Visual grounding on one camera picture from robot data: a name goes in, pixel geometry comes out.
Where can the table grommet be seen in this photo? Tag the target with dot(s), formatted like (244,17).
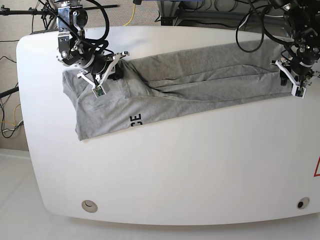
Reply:
(303,203)
(89,206)

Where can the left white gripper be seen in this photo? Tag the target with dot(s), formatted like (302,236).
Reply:
(299,81)

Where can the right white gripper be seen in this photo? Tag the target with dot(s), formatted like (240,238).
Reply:
(100,68)

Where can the grey T-shirt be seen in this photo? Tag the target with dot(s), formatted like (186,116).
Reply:
(175,84)

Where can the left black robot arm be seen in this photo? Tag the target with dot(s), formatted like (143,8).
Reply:
(302,24)

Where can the black tripod stand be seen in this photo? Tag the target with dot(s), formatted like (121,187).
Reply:
(45,10)

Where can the right table grommet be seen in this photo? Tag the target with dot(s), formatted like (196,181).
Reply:
(303,203)

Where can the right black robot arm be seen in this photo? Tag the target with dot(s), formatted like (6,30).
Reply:
(73,45)

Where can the left table grommet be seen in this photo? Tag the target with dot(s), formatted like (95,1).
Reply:
(89,206)

